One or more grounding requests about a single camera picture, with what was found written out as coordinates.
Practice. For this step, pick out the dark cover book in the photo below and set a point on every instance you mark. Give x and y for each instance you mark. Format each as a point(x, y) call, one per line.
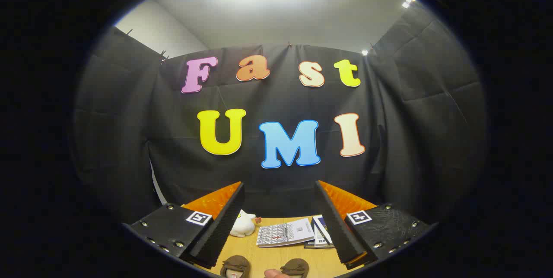
point(317, 246)

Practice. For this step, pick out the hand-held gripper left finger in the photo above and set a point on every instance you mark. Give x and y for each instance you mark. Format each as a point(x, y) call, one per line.
point(220, 230)

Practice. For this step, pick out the white duck plush toy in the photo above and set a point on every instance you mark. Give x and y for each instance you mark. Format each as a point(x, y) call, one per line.
point(242, 226)

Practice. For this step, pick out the white book blue photo cover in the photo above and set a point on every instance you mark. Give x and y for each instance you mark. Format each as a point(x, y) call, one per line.
point(322, 226)

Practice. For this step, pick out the grey patterned white book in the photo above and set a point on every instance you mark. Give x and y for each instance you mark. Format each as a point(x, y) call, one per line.
point(281, 232)

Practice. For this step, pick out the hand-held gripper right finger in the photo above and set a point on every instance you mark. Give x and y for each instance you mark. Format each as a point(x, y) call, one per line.
point(337, 230)

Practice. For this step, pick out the brown fuzzy slipper shoe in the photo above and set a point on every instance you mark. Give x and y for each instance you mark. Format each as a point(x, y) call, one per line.
point(298, 265)
point(235, 263)

